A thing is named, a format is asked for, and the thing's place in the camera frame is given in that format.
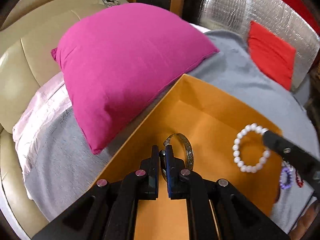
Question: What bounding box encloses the red bead bracelet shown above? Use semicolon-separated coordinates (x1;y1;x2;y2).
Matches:
294;171;304;189

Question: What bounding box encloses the silver bangle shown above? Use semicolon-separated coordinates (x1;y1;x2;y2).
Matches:
159;133;194;181

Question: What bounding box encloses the white bead bracelet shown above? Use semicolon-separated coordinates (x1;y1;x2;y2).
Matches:
231;122;271;173

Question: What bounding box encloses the orange cardboard box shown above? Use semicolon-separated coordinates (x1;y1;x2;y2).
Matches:
96;74;282;239

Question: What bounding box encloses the grey blanket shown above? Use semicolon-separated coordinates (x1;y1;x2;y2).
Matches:
24;30;319;220

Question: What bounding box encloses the red cushion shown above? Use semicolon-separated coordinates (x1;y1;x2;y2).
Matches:
248;21;296;90

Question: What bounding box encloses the pink white bed sheet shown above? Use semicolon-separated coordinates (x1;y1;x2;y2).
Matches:
12;72;72;178

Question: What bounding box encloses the magenta pillow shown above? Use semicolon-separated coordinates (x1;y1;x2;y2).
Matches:
51;3;219;154

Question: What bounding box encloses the silver foil insulation panel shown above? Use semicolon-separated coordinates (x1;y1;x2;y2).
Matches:
197;0;319;91

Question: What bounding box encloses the beige leather sofa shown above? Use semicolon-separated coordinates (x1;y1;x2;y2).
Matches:
1;0;125;239

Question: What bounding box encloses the purple bead bracelet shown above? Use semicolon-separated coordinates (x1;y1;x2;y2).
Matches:
279;167;295;190

